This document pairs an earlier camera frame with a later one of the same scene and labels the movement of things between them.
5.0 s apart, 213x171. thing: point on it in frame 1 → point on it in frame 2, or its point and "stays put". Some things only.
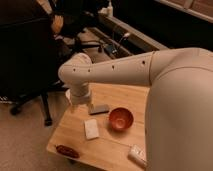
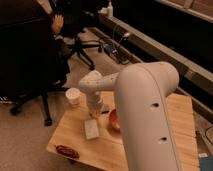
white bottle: x=110 y=10 stays put
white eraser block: x=91 y=128 stays put
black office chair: x=33 y=60 stays put
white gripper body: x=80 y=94 → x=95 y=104
